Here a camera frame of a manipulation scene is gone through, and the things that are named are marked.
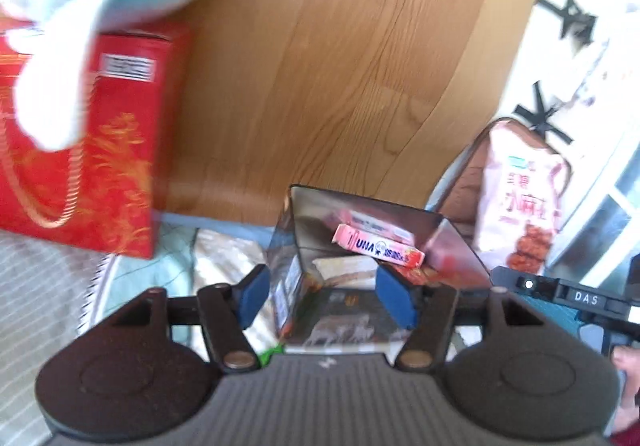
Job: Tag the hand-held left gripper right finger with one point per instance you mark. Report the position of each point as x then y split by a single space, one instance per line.
395 297

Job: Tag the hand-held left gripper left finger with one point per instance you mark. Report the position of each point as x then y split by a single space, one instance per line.
252 297

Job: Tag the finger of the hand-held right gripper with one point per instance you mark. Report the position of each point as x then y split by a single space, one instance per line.
525 283

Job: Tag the dark printed carton silver inside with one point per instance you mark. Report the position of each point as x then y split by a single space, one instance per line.
345 321

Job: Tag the pink candy box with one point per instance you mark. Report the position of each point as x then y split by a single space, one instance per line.
372 246

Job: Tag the person's right hand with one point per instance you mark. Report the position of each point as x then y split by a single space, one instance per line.
629 376

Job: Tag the red snack packet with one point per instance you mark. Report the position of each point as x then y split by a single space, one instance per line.
425 275

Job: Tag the beige satin cloth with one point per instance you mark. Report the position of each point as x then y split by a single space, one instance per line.
225 261

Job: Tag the beige snack packet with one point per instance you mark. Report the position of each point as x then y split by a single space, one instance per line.
345 268

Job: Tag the pink snack bag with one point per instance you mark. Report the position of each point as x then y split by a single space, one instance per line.
520 196

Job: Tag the teal checked blanket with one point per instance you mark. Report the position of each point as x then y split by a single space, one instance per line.
172 251

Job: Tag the white framed glass door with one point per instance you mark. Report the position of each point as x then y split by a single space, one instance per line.
607 206

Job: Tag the black star-shaped stand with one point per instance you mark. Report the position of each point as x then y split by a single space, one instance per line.
570 14
540 114

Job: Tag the striped white bedsheet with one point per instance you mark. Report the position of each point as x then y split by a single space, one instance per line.
35 326

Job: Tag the wooden headboard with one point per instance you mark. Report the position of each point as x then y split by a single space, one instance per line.
340 66

